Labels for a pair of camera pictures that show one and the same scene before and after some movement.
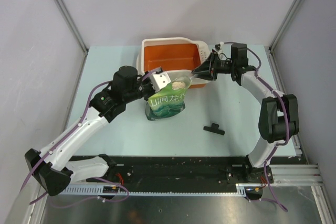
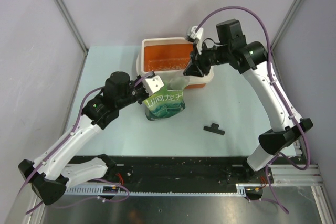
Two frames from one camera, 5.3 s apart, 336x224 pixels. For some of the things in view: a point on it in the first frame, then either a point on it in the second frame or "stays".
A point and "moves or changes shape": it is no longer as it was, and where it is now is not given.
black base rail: x=185 y=171 stays
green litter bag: x=169 y=100 moves or changes shape
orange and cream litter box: x=177 y=56 stays
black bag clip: x=214 y=128 stays
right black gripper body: x=217 y=66 -> x=209 y=57
